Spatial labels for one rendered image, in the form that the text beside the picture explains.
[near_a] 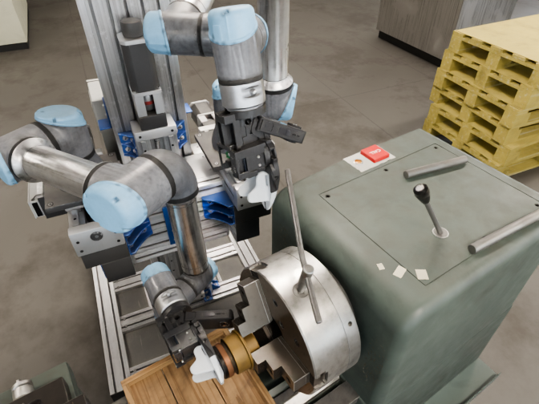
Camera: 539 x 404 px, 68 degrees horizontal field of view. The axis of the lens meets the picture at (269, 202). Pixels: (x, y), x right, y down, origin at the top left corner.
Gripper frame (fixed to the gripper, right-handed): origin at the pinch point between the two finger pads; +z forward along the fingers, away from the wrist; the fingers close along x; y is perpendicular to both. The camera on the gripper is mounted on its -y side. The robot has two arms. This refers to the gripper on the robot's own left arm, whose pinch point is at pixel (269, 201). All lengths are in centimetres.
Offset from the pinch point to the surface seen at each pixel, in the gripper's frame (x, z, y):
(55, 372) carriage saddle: -30, 41, 51
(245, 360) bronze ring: 4.9, 31.3, 13.7
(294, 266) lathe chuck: 2.0, 16.6, -2.9
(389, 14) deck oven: -350, 26, -406
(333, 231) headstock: -0.2, 14.3, -15.7
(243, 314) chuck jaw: -0.2, 24.2, 10.2
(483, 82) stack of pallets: -116, 49, -255
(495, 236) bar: 22, 17, -43
